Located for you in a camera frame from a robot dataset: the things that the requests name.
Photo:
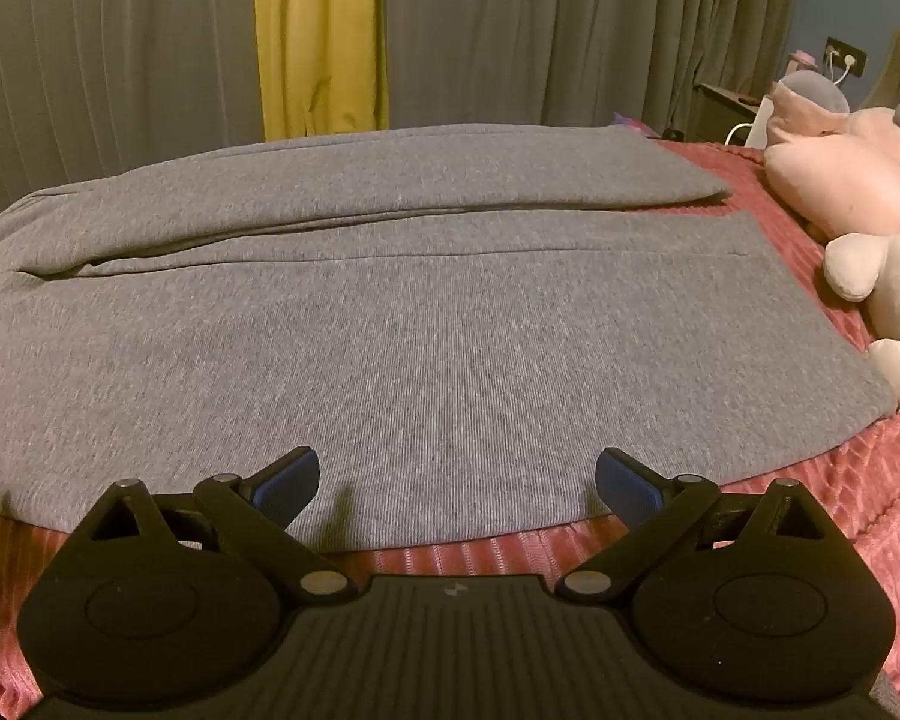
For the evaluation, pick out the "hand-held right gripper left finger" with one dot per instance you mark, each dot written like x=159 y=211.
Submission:
x=289 y=481

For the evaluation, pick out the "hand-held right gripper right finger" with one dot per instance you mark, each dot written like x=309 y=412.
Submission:
x=628 y=481

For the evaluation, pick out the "grey pants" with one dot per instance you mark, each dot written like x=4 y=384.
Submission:
x=420 y=315

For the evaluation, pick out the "pink ribbed blanket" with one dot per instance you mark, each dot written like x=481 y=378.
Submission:
x=832 y=540

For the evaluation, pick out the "white plush toy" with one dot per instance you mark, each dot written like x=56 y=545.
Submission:
x=892 y=285

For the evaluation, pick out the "person's grey clothing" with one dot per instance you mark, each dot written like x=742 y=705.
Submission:
x=886 y=701

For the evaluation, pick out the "purple printed item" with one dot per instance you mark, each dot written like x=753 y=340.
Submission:
x=630 y=126

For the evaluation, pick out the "pink plush toy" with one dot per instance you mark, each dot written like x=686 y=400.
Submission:
x=840 y=165

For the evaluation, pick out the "dark nightstand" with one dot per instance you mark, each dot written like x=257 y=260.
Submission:
x=724 y=109

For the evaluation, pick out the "yellow curtain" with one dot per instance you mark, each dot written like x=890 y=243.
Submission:
x=319 y=37

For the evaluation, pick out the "small pink item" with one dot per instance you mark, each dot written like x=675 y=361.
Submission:
x=804 y=61

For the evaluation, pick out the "wall socket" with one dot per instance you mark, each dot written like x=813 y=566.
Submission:
x=846 y=56

